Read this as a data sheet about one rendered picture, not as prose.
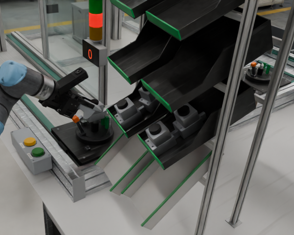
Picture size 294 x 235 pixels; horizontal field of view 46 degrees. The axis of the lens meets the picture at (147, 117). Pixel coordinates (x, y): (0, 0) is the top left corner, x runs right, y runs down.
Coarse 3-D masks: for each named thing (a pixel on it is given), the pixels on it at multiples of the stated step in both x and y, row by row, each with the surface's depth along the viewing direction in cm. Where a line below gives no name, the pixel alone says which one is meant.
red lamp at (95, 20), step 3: (90, 15) 128; (93, 15) 127; (96, 15) 127; (99, 15) 127; (102, 15) 129; (90, 18) 128; (93, 18) 127; (96, 18) 127; (99, 18) 128; (102, 18) 130; (90, 21) 129; (93, 21) 128; (96, 21) 128; (99, 21) 129; (102, 21) 130; (90, 24) 129; (93, 24) 129; (96, 24) 129; (99, 24) 129; (102, 24) 131; (93, 27) 129; (96, 27) 129; (99, 27) 130
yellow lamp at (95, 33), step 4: (92, 28) 130; (96, 28) 129; (100, 28) 130; (92, 32) 130; (96, 32) 130; (100, 32) 131; (92, 36) 131; (96, 36) 131; (100, 36) 132; (96, 40) 132
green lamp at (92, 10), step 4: (92, 0) 124; (96, 0) 124; (100, 0) 125; (92, 4) 125; (96, 4) 125; (100, 4) 126; (92, 8) 126; (96, 8) 126; (100, 8) 126; (92, 12) 126; (96, 12) 126; (100, 12) 127
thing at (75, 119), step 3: (75, 117) 121; (78, 117) 123; (81, 117) 122; (75, 120) 121; (78, 120) 122; (78, 123) 123; (78, 126) 123; (81, 126) 124; (81, 129) 125; (81, 132) 125
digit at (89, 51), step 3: (87, 45) 135; (87, 48) 136; (90, 48) 134; (87, 51) 137; (90, 51) 135; (87, 54) 137; (90, 54) 136; (87, 57) 138; (90, 57) 136; (90, 60) 137
